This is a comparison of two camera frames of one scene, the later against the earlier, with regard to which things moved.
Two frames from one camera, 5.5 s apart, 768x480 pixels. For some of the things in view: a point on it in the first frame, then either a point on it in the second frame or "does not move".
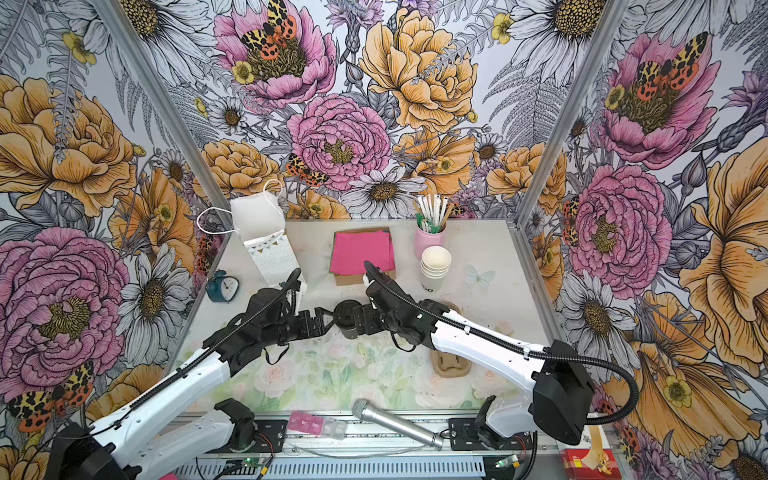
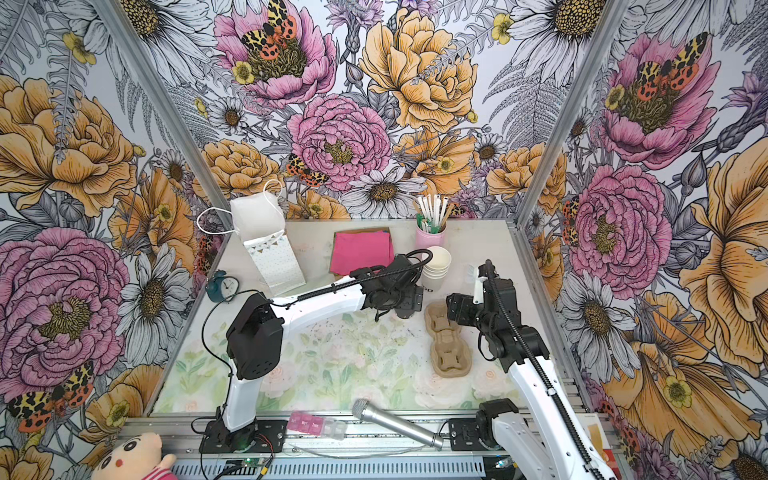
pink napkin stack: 351,249 does not move
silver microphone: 363,410 does not move
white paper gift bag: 259,222 does not move
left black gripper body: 287,329 -> 402,299
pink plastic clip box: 312,424 does not move
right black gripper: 366,311 -> 462,302
